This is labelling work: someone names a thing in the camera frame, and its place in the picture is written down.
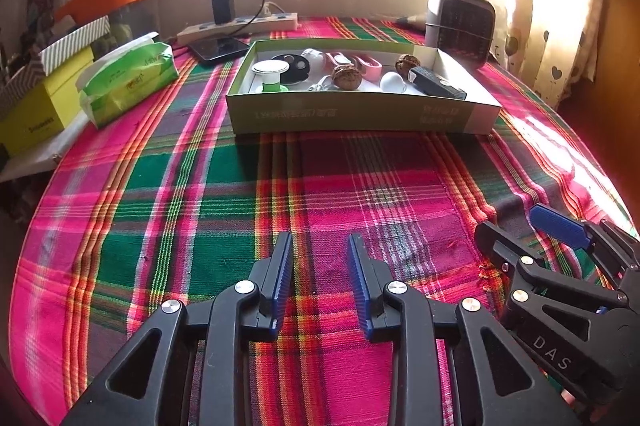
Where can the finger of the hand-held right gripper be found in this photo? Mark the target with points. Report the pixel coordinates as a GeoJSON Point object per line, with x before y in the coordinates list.
{"type": "Point", "coordinates": [557, 226]}
{"type": "Point", "coordinates": [495, 241]}

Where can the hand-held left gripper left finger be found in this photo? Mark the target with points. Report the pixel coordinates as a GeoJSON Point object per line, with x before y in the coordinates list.
{"type": "Point", "coordinates": [281, 286]}

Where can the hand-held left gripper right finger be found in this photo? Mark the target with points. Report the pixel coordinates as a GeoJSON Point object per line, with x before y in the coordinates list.
{"type": "Point", "coordinates": [359, 286]}

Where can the black rectangular device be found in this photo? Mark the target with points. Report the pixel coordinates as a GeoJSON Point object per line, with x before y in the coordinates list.
{"type": "Point", "coordinates": [437, 83]}

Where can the green cardboard box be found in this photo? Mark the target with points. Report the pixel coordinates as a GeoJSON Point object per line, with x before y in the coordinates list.
{"type": "Point", "coordinates": [350, 113]}

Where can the white ball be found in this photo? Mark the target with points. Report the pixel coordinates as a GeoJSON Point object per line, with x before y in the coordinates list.
{"type": "Point", "coordinates": [392, 82]}

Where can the brown walnut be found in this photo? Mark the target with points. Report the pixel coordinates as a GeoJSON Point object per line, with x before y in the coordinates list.
{"type": "Point", "coordinates": [346, 77]}
{"type": "Point", "coordinates": [406, 63]}

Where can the pink plastic clip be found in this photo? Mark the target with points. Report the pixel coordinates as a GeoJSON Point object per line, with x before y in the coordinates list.
{"type": "Point", "coordinates": [370, 66]}

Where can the green and white spool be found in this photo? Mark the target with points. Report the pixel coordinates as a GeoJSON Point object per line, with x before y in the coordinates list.
{"type": "Point", "coordinates": [270, 71]}

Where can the black oval holder metal discs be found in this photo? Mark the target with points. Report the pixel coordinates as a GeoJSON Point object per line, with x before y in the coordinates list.
{"type": "Point", "coordinates": [300, 68]}

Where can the pink lens case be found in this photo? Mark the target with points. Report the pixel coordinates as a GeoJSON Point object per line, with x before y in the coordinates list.
{"type": "Point", "coordinates": [337, 58]}

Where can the small white jar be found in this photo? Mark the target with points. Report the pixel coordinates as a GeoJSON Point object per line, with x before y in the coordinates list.
{"type": "Point", "coordinates": [311, 53]}

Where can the wooden cabinet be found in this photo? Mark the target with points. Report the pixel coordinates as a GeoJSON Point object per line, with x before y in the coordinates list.
{"type": "Point", "coordinates": [615, 56]}

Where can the white space heater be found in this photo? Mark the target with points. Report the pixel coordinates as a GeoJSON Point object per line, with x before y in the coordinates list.
{"type": "Point", "coordinates": [462, 26]}

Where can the heart print curtain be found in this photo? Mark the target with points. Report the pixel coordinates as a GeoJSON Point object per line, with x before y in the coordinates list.
{"type": "Point", "coordinates": [555, 6]}

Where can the grey pointed tool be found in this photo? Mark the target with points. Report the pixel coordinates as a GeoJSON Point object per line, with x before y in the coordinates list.
{"type": "Point", "coordinates": [412, 20]}

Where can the black smartphone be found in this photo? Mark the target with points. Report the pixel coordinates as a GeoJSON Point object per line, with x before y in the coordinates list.
{"type": "Point", "coordinates": [217, 50]}

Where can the green tissue pack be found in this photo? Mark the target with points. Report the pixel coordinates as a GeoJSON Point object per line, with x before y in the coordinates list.
{"type": "Point", "coordinates": [130, 81]}

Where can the white power strip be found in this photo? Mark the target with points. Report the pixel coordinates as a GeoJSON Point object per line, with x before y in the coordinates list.
{"type": "Point", "coordinates": [260, 23]}

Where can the white paper sheet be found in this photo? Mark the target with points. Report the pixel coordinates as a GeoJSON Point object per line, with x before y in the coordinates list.
{"type": "Point", "coordinates": [45, 156]}

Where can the black charger adapter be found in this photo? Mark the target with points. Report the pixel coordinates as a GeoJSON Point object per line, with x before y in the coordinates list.
{"type": "Point", "coordinates": [222, 8]}

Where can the yellow box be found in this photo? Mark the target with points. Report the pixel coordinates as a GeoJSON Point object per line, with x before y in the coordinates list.
{"type": "Point", "coordinates": [45, 106]}

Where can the striped white box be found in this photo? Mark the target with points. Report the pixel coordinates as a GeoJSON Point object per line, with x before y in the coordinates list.
{"type": "Point", "coordinates": [75, 43]}

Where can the zigzag patterned box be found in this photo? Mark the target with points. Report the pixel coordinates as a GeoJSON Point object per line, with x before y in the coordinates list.
{"type": "Point", "coordinates": [22, 83]}

